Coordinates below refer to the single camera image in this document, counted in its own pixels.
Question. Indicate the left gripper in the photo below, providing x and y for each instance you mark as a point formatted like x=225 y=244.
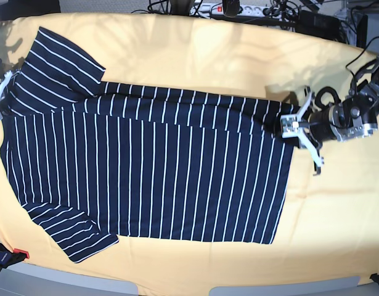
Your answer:
x=319 y=128

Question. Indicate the navy white striped T-shirt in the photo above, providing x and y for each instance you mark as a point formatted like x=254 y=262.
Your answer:
x=90 y=161

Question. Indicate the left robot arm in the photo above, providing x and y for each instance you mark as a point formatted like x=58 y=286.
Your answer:
x=355 y=116

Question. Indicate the yellow table cloth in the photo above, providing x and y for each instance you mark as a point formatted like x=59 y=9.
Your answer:
x=329 y=227

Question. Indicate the black power adapter box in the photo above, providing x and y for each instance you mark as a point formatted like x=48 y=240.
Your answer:
x=314 y=24

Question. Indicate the black computer tower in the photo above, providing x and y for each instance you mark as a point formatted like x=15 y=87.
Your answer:
x=361 y=35

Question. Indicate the white power strip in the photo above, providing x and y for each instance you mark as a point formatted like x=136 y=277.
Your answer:
x=212 y=10

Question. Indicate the blue red table clamp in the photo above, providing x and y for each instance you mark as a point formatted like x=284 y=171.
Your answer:
x=8 y=258

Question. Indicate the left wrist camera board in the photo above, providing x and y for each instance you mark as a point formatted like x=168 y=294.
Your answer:
x=290 y=126

